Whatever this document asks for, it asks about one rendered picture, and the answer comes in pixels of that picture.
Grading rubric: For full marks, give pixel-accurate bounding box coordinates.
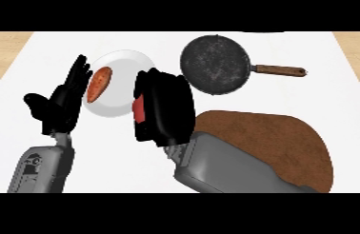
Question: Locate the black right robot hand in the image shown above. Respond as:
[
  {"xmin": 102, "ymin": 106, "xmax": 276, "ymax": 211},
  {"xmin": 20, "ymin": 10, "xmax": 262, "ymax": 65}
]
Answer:
[{"xmin": 132, "ymin": 67, "xmax": 196, "ymax": 148}]

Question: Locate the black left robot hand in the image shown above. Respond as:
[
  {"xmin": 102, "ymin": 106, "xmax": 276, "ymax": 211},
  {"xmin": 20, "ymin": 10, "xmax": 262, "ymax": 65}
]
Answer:
[{"xmin": 22, "ymin": 54, "xmax": 94, "ymax": 136}]

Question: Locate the red bell pepper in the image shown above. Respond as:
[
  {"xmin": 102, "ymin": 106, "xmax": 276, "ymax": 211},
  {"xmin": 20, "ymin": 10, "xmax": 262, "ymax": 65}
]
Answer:
[{"xmin": 132, "ymin": 97, "xmax": 147, "ymax": 125}]

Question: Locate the brown wooden cutting board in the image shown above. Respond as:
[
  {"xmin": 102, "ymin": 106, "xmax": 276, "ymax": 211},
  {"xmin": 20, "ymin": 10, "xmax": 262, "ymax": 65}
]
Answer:
[{"xmin": 193, "ymin": 109, "xmax": 335, "ymax": 194}]

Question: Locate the orange sweet potato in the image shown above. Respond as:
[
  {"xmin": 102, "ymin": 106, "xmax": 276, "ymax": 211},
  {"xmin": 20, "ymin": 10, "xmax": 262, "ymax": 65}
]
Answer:
[{"xmin": 85, "ymin": 66, "xmax": 113, "ymax": 105}]

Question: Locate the white round plate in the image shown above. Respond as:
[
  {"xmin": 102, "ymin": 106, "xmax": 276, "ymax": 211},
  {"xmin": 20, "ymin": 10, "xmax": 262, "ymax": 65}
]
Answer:
[{"xmin": 81, "ymin": 49, "xmax": 156, "ymax": 119}]

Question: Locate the black pan with wooden handle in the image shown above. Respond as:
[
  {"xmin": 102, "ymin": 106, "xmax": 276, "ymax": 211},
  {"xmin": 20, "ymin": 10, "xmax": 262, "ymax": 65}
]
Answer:
[{"xmin": 178, "ymin": 34, "xmax": 310, "ymax": 96}]

